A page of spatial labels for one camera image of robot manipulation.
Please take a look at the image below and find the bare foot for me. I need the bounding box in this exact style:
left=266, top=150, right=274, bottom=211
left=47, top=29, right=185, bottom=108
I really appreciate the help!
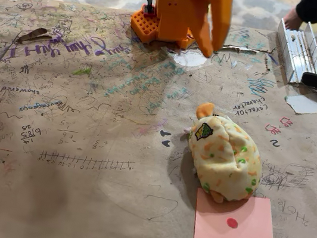
left=281, top=7, right=304, bottom=33

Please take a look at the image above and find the white paper scrap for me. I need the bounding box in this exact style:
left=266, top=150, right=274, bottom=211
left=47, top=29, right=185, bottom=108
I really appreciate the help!
left=282, top=92, right=317, bottom=118

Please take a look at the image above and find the plush cat toy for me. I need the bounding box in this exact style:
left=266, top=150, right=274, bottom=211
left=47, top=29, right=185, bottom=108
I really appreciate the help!
left=173, top=99, right=272, bottom=209

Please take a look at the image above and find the scribbled brown paper table cover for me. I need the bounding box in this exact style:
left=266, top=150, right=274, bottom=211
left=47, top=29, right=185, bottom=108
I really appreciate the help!
left=0, top=0, right=317, bottom=238

